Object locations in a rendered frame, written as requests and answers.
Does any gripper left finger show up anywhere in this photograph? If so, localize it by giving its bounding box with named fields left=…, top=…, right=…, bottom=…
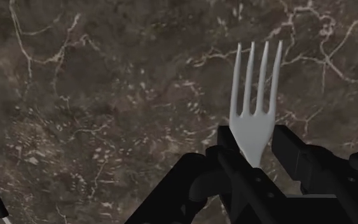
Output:
left=124, top=125, right=288, bottom=224

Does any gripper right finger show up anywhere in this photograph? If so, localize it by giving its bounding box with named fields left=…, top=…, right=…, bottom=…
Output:
left=272, top=124, right=358, bottom=224

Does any white plastic fork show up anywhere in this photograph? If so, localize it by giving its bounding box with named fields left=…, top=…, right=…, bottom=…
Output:
left=228, top=40, right=284, bottom=169

